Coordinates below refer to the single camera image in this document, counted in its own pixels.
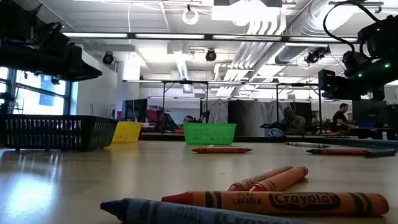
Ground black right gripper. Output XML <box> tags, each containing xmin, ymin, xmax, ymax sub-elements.
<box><xmin>318</xmin><ymin>68</ymin><xmax>386</xmax><ymax>101</ymax></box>

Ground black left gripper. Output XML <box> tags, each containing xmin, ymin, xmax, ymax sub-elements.
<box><xmin>27</xmin><ymin>15</ymin><xmax>103</xmax><ymax>82</ymax></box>

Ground orange-red crayon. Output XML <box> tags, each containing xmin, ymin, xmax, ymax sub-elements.
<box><xmin>248</xmin><ymin>166</ymin><xmax>309</xmax><ymax>192</ymax></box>
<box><xmin>160</xmin><ymin>190</ymin><xmax>390</xmax><ymax>218</ymax></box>
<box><xmin>191</xmin><ymin>147</ymin><xmax>253</xmax><ymax>154</ymax></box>
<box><xmin>227</xmin><ymin>165</ymin><xmax>294</xmax><ymax>192</ymax></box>
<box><xmin>305</xmin><ymin>148</ymin><xmax>369</xmax><ymax>156</ymax></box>

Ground blue crayon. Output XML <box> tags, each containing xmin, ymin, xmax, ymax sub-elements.
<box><xmin>99</xmin><ymin>197</ymin><xmax>312</xmax><ymax>224</ymax></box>
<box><xmin>364</xmin><ymin>148</ymin><xmax>397</xmax><ymax>157</ymax></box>

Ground grey crayon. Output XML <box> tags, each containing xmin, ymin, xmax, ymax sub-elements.
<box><xmin>284</xmin><ymin>141</ymin><xmax>330</xmax><ymax>149</ymax></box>

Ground black monitor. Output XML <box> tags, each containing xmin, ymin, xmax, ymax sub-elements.
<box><xmin>124</xmin><ymin>98</ymin><xmax>149</xmax><ymax>123</ymax></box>
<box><xmin>352</xmin><ymin>99</ymin><xmax>398</xmax><ymax>128</ymax></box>

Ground window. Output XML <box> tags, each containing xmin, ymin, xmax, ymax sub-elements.
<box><xmin>0</xmin><ymin>67</ymin><xmax>78</xmax><ymax>116</ymax></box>

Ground black plastic basket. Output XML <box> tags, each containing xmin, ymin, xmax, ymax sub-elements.
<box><xmin>0</xmin><ymin>114</ymin><xmax>119</xmax><ymax>152</ymax></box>

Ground yellow plastic basket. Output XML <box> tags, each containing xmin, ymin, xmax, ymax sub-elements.
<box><xmin>111</xmin><ymin>121</ymin><xmax>143</xmax><ymax>144</ymax></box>

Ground blue and white helmet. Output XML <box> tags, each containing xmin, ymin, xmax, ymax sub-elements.
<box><xmin>267</xmin><ymin>128</ymin><xmax>286</xmax><ymax>138</ymax></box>

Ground dark grey curtain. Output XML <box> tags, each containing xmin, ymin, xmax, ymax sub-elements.
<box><xmin>228</xmin><ymin>99</ymin><xmax>280</xmax><ymax>137</ymax></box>

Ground overhead LED light bar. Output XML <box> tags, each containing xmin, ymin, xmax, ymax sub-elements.
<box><xmin>62</xmin><ymin>32</ymin><xmax>359</xmax><ymax>44</ymax></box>

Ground white cloth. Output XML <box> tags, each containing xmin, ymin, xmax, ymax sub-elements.
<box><xmin>207</xmin><ymin>98</ymin><xmax>229</xmax><ymax>124</ymax></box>

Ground green plastic basket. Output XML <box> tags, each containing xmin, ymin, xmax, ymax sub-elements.
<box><xmin>183</xmin><ymin>123</ymin><xmax>238</xmax><ymax>146</ymax></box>

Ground black metal rig frame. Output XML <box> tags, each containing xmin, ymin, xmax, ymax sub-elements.
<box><xmin>160</xmin><ymin>80</ymin><xmax>210</xmax><ymax>134</ymax></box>
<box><xmin>275</xmin><ymin>82</ymin><xmax>323</xmax><ymax>134</ymax></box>

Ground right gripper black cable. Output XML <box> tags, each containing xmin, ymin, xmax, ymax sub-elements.
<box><xmin>322</xmin><ymin>0</ymin><xmax>384</xmax><ymax>54</ymax></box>

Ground silver air duct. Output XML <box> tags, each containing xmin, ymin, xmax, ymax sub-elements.
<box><xmin>274</xmin><ymin>0</ymin><xmax>363</xmax><ymax>65</ymax></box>

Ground black table frame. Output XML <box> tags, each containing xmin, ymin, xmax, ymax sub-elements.
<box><xmin>138</xmin><ymin>132</ymin><xmax>398</xmax><ymax>149</ymax></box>

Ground white coiled cable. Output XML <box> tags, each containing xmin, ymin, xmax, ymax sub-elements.
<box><xmin>182</xmin><ymin>7</ymin><xmax>200</xmax><ymax>26</ymax></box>

